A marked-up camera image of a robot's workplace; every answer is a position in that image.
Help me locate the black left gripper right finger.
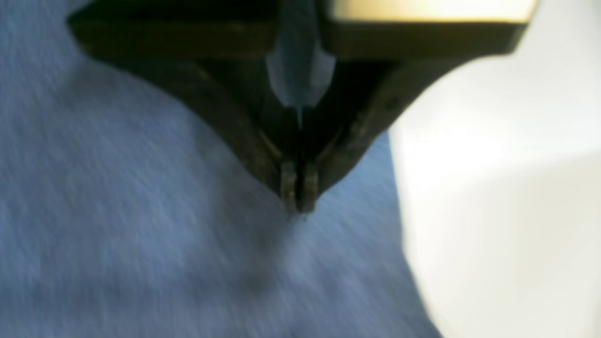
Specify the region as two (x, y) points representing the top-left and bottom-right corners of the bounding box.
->
(299, 0), (534, 213)

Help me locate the blue t-shirt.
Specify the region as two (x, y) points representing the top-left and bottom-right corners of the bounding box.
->
(0, 0), (441, 338)

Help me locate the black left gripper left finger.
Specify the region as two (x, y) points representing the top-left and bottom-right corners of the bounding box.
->
(67, 0), (300, 213)

